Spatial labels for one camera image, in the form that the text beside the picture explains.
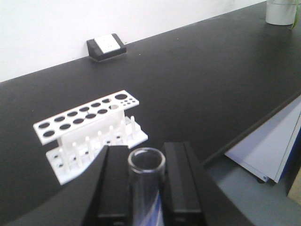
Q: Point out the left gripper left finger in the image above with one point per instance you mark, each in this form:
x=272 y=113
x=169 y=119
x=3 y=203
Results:
x=109 y=203

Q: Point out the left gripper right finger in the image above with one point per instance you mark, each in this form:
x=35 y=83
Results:
x=181 y=206

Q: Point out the short clear test tube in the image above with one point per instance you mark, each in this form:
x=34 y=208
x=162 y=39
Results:
x=146 y=168

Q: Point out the white test tube rack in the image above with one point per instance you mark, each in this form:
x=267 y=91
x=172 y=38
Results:
x=83 y=131

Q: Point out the white and blue cabinet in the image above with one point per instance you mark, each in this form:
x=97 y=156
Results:
x=265 y=151

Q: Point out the white socket on black base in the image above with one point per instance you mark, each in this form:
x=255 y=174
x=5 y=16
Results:
x=105 y=47

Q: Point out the white plant pot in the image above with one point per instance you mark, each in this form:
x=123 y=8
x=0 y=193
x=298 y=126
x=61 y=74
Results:
x=280 y=12

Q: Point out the green plant leaves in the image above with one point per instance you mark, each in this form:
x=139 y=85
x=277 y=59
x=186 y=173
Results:
x=296 y=16

